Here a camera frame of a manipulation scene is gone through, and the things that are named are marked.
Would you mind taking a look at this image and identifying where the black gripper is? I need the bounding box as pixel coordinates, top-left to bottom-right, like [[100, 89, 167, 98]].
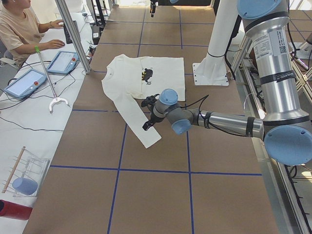
[[142, 112, 163, 131], [150, 0, 157, 17]]

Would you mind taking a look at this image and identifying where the cream long sleeve shirt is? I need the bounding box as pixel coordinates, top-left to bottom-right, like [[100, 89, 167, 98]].
[[102, 54, 185, 148]]

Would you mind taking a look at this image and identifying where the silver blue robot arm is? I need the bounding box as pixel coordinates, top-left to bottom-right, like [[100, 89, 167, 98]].
[[150, 0, 178, 18], [141, 0, 312, 166]]

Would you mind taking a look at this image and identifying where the black power adapter box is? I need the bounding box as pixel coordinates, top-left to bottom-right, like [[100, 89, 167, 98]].
[[91, 25, 101, 45]]

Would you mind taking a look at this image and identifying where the black keyboard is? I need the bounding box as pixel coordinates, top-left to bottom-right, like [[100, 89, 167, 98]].
[[63, 20, 80, 45]]

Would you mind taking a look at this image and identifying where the metal reacher grabber tool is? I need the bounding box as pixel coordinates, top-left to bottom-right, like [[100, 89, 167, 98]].
[[35, 46, 69, 114]]

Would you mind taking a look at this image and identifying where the far blue teach pendant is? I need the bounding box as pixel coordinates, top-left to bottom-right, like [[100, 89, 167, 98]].
[[47, 51, 79, 75]]

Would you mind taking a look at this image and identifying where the blue teach pendant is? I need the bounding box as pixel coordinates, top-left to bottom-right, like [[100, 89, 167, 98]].
[[4, 69, 47, 99], [47, 51, 79, 75]]

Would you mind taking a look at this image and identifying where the near blue teach pendant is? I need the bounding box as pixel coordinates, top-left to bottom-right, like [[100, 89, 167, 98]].
[[4, 69, 47, 99]]

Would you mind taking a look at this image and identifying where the clear acrylic rack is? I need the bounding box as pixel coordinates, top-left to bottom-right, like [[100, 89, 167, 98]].
[[0, 149, 50, 197]]

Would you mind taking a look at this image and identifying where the person in beige shirt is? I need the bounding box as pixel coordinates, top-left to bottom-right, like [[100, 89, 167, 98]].
[[0, 0, 63, 67]]

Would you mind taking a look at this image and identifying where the blue plastic cup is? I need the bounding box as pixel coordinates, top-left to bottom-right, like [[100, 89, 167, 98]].
[[12, 177, 38, 195]]

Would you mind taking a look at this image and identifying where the wooden stick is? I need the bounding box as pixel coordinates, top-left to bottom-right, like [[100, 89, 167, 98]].
[[2, 146, 26, 194]]

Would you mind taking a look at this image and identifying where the red cylinder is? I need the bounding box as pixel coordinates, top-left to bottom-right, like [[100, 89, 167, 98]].
[[0, 200, 33, 220]]

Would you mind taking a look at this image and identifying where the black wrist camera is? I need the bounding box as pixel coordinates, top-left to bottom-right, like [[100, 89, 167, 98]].
[[141, 94, 159, 108]]

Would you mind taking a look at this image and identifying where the black cable on desk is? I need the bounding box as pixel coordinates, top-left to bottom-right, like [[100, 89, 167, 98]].
[[0, 60, 77, 134]]

